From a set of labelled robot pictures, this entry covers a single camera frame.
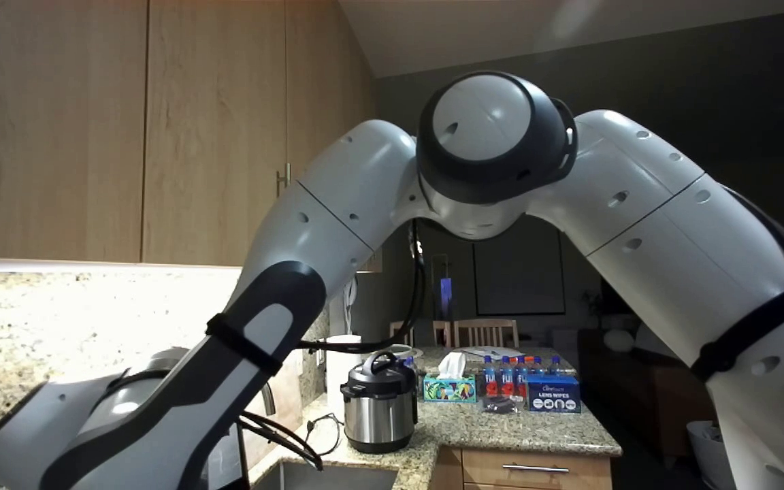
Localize blue glowing small device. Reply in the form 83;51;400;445
437;276;461;310

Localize wooden dining chair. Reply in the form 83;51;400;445
387;319;419;348
452;317;524;351
431;319;455;351

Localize white paper towel roll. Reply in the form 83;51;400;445
323;332;365;423

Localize teal tissue box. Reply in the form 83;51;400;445
419;351;482;405

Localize steel pressure cooker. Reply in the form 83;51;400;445
338;348;422;457

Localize red drink bottles pack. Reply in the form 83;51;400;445
480;351;539;417

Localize blue printed box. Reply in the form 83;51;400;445
527;356;587;417

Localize stainless steel sink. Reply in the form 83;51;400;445
248;457;414;490

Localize wooden cabinet drawers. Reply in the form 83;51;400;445
427;445;617;490

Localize round white pillow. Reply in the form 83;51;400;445
602;328;640;356

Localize dark sofa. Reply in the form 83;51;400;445
580;317;713;466

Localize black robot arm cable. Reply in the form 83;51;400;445
234;221;431;475

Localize grey wall picture frame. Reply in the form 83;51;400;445
468;216;569;319

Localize black cooker power cable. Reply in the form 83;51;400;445
305;411;347;460

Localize steel drawer handle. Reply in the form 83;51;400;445
502;464;573;477

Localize wooden upper wall cabinets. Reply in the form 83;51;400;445
0;0;387;277

